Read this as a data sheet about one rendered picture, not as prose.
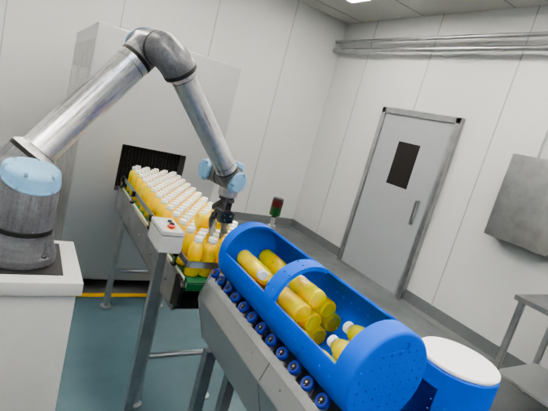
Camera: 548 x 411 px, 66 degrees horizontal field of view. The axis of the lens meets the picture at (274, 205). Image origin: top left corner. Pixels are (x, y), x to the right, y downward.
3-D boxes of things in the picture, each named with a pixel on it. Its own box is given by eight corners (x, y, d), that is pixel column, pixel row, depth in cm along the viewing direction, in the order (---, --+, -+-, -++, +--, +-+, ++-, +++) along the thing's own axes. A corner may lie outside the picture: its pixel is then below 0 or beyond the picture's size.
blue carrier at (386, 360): (335, 439, 107) (360, 341, 100) (213, 284, 179) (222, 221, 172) (413, 413, 121) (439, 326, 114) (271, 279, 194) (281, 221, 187)
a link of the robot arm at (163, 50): (186, 26, 130) (254, 183, 175) (165, 23, 138) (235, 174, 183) (156, 45, 125) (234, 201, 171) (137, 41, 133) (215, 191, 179)
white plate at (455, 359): (458, 337, 166) (457, 340, 166) (404, 334, 155) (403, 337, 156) (519, 383, 141) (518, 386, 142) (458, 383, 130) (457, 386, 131)
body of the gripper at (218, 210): (217, 223, 190) (223, 198, 187) (210, 217, 197) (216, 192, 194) (232, 225, 194) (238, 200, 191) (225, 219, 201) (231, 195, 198)
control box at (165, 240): (157, 253, 180) (162, 230, 178) (147, 236, 197) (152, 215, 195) (180, 254, 185) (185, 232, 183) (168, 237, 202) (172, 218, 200)
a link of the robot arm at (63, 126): (-26, 188, 116) (161, 17, 135) (-40, 170, 127) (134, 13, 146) (19, 218, 127) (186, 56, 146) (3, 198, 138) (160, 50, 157)
